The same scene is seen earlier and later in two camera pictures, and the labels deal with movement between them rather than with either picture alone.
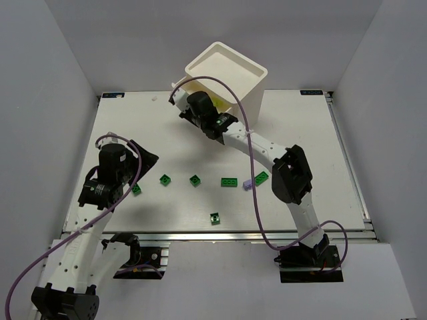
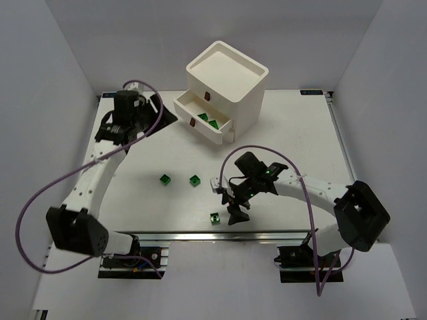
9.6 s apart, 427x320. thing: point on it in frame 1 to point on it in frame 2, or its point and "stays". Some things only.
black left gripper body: [141, 160] to [155, 111]
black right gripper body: [187, 113] to [234, 201]
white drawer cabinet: [245, 77] stays
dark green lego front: [215, 219] stays
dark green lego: [165, 180] stays
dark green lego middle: [195, 181] stays
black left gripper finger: [147, 160] to [153, 108]
